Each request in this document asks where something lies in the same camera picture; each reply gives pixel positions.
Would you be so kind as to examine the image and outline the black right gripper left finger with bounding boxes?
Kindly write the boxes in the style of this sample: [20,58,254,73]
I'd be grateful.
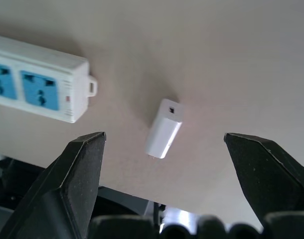
[0,131,107,239]

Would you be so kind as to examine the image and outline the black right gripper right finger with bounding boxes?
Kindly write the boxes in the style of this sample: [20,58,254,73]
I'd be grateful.
[223,132,304,228]

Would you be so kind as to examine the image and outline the white power strip blue sockets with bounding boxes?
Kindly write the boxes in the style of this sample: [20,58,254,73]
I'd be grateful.
[0,34,98,124]

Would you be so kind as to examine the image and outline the white charger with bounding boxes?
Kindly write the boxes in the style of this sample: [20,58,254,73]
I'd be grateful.
[145,98,185,159]

